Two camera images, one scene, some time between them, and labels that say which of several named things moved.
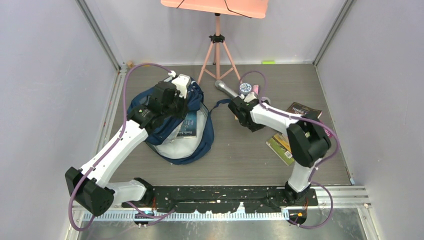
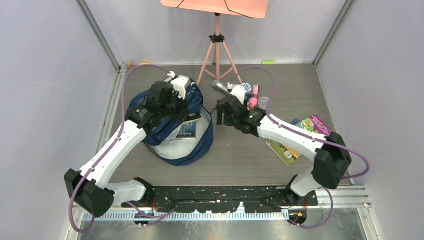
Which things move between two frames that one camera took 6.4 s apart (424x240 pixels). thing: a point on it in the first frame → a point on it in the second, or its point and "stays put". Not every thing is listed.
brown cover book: (300, 109) → (192, 116)
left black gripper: (183, 108) stays put
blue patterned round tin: (245, 88) stays put
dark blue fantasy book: (188, 128) stays put
